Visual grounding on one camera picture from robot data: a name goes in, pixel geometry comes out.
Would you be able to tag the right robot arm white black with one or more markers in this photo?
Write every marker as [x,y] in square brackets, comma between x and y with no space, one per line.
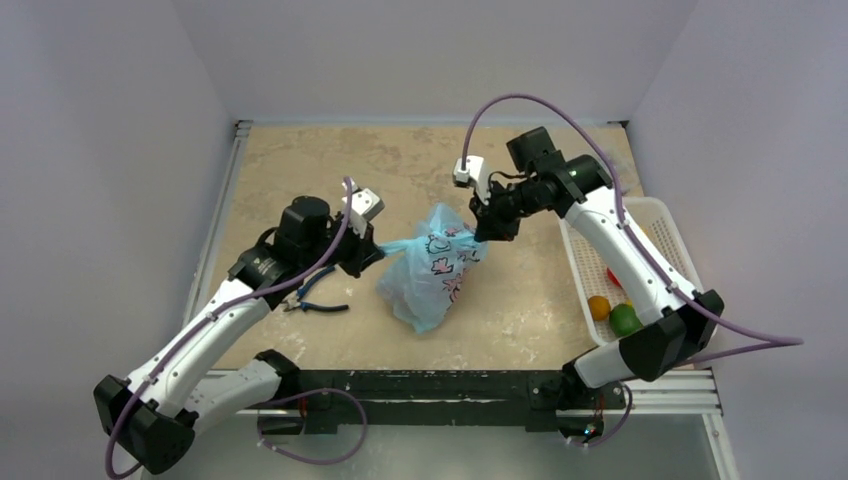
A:
[676,317]

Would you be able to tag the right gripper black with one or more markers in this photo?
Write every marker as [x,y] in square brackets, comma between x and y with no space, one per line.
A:
[495,216]

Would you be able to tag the green fake fruit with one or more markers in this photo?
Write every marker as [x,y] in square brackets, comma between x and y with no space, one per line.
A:
[623,320]

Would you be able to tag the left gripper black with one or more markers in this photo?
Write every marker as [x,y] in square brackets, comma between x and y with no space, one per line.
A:
[364,251]

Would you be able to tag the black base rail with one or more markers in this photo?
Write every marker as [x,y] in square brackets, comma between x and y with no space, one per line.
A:
[535,400]

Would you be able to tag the small orange fake fruit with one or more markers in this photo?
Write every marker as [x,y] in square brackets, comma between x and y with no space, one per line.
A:
[599,308]

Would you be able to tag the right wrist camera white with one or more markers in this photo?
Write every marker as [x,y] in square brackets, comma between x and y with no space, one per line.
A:
[472,172]

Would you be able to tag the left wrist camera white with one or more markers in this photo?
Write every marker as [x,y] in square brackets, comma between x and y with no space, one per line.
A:
[363,205]

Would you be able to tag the blue handled pliers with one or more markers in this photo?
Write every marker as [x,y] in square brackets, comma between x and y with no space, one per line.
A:
[302,299]

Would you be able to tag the aluminium frame rail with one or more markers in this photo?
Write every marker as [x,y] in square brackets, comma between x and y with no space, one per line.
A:
[678,392]

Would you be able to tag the white plastic basket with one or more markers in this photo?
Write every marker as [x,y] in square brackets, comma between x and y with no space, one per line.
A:
[590,271]

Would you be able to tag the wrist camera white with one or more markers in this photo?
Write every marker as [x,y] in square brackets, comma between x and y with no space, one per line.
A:
[363,205]
[472,172]

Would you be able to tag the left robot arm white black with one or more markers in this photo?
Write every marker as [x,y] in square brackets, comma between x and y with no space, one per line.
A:
[153,415]

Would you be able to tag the light blue printed plastic bag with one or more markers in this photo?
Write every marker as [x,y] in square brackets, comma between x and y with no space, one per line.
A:
[427,272]

